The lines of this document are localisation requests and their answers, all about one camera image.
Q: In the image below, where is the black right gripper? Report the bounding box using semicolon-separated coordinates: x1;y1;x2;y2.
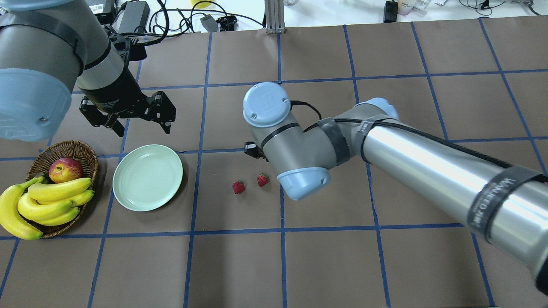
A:
244;142;268;162

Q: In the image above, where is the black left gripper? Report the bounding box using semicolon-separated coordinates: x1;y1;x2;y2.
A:
80;66;176;137

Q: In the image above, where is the red strawberry green top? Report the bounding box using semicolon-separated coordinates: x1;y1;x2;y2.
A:
256;173;270;187

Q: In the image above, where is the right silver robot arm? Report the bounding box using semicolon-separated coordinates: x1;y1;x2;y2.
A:
243;82;548;294

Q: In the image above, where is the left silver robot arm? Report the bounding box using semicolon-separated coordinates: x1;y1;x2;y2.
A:
0;0;176;142

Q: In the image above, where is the light green plate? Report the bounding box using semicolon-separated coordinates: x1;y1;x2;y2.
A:
112;145;184;212

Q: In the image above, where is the black power adapter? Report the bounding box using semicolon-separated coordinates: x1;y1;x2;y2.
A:
116;0;150;33

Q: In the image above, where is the red apple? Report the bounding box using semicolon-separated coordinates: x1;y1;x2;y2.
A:
48;157;84;183

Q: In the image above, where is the brown wicker basket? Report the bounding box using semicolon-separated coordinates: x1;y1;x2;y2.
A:
24;140;99;239

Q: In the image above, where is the yellow banana bunch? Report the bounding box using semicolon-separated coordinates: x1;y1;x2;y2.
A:
0;177;95;240

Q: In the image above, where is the white paper cup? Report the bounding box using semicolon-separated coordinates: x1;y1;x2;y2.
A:
397;0;417;16

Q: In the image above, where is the aluminium frame post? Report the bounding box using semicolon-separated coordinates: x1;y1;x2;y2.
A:
264;0;286;34

